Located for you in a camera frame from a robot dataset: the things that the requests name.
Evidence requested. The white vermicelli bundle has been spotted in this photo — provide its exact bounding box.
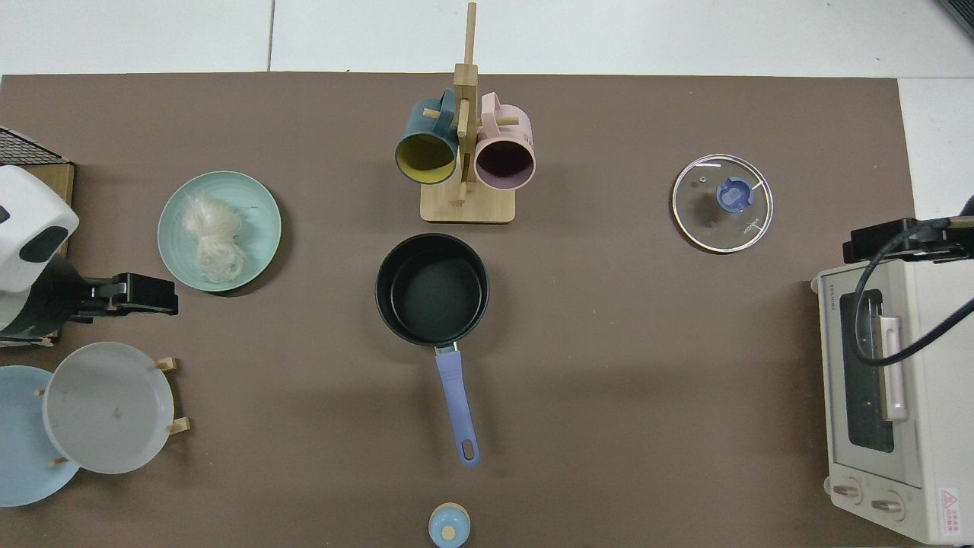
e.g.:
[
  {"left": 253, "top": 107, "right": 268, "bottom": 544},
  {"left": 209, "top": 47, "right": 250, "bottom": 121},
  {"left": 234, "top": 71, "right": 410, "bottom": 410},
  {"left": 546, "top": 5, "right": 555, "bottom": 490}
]
[{"left": 181, "top": 192, "right": 250, "bottom": 284}]

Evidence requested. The glass lid with blue knob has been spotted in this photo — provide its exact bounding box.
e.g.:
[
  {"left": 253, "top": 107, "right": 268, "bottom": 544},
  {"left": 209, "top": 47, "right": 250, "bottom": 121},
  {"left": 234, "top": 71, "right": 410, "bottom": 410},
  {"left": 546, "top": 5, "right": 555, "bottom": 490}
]
[{"left": 671, "top": 153, "right": 775, "bottom": 253}]

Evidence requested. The grey plate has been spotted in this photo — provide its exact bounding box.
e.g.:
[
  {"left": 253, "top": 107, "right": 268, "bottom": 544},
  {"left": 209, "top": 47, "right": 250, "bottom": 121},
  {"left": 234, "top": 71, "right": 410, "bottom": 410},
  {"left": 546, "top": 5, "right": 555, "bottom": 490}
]
[{"left": 42, "top": 342, "right": 176, "bottom": 476}]

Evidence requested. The wooden plate rack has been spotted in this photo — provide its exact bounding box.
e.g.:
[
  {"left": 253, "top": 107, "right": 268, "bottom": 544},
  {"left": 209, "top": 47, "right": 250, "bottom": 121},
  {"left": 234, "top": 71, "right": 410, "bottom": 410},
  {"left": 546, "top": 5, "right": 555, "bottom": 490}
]
[{"left": 34, "top": 356, "right": 191, "bottom": 467}]

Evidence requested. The pale green plate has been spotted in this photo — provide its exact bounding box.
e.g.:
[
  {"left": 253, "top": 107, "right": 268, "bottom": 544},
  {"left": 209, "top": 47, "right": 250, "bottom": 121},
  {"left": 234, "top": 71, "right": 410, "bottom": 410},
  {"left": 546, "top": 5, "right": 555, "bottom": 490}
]
[{"left": 158, "top": 170, "right": 282, "bottom": 293}]

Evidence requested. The light blue plate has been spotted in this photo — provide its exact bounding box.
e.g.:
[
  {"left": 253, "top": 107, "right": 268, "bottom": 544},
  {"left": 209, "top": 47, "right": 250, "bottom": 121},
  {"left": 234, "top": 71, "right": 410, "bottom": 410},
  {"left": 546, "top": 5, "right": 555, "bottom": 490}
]
[{"left": 0, "top": 365, "right": 82, "bottom": 508}]

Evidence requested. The pale toaster oven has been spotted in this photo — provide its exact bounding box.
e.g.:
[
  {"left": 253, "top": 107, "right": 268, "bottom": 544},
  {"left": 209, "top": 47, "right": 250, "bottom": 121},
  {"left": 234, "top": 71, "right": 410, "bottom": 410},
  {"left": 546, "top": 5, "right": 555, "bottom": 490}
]
[{"left": 810, "top": 257, "right": 974, "bottom": 546}]

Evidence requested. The brown tablecloth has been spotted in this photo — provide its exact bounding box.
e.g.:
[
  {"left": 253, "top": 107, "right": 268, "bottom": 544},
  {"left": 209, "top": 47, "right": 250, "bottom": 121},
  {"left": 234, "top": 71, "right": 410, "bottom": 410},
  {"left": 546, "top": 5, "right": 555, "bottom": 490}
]
[{"left": 0, "top": 72, "right": 918, "bottom": 548}]

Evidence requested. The dark teal mug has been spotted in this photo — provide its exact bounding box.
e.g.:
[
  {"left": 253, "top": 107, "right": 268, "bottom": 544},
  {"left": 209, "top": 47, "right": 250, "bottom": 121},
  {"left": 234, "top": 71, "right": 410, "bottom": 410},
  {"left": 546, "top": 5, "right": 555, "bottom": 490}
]
[{"left": 394, "top": 89, "right": 460, "bottom": 186}]

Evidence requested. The wooden cup stand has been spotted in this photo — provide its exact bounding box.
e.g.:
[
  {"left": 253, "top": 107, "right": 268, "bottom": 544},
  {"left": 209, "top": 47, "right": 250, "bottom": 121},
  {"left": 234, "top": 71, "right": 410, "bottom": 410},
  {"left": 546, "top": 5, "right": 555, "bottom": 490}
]
[{"left": 420, "top": 2, "right": 517, "bottom": 225}]

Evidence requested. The pink mug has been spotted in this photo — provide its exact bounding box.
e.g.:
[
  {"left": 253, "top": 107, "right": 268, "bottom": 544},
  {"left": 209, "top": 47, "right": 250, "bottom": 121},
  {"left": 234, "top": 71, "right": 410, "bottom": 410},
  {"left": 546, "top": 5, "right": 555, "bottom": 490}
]
[{"left": 474, "top": 92, "right": 536, "bottom": 191}]

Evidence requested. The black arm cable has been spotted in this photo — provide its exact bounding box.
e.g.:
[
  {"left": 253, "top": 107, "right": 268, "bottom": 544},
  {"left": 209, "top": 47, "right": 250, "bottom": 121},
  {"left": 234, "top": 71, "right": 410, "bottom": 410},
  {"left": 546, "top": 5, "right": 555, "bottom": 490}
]
[{"left": 854, "top": 219, "right": 974, "bottom": 368}]

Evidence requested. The wire basket with wooden floor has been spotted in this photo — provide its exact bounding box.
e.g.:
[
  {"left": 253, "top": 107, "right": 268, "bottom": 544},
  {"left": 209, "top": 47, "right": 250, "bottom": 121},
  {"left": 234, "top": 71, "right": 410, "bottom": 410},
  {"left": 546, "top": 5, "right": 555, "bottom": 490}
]
[{"left": 0, "top": 126, "right": 77, "bottom": 349}]

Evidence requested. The black pot with blue handle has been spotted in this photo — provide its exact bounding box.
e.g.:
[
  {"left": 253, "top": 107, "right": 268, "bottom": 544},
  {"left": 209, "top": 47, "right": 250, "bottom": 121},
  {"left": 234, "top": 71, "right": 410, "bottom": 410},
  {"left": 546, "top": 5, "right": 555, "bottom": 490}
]
[{"left": 374, "top": 233, "right": 490, "bottom": 467}]

